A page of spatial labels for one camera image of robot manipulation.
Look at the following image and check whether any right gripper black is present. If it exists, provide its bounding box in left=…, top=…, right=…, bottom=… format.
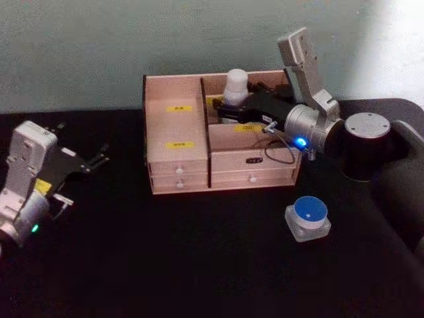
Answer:
left=213, top=81, right=294, bottom=133

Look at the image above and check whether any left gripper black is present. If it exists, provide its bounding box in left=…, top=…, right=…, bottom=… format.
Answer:
left=35, top=122, right=111, bottom=198

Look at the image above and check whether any white plastic bottle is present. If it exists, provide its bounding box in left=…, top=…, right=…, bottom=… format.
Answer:
left=222, top=68, right=250, bottom=107

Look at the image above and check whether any wide drawer with black label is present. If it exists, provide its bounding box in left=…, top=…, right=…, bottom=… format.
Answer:
left=209, top=149, right=301, bottom=174

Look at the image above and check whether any wooden desktop organizer box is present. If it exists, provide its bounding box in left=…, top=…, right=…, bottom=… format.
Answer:
left=142, top=69, right=303, bottom=196

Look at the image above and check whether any wide plain wooden drawer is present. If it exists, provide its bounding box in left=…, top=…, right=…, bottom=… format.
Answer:
left=211, top=167, right=297, bottom=190

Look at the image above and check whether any small wooden drawer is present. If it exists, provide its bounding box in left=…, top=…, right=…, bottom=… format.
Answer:
left=148, top=160, right=209, bottom=176
left=150, top=173, right=210, bottom=195

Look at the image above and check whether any clear jar with blue lid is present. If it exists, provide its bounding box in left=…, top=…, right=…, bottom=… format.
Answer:
left=284, top=195, right=333, bottom=244

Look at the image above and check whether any black table cloth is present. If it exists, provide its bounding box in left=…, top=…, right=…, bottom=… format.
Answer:
left=0, top=97, right=424, bottom=318

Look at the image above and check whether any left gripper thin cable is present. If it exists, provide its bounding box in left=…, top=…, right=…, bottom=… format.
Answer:
left=48, top=193, right=75, bottom=220

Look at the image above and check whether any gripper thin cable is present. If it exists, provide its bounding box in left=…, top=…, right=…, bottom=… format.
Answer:
left=48, top=193, right=75, bottom=220
left=262, top=120, right=315, bottom=166

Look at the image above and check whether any right gripper thin cable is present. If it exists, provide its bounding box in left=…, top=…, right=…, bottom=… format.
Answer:
left=262, top=120, right=315, bottom=166

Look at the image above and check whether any pale wall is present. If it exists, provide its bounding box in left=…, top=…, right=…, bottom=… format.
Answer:
left=0, top=0, right=424, bottom=115

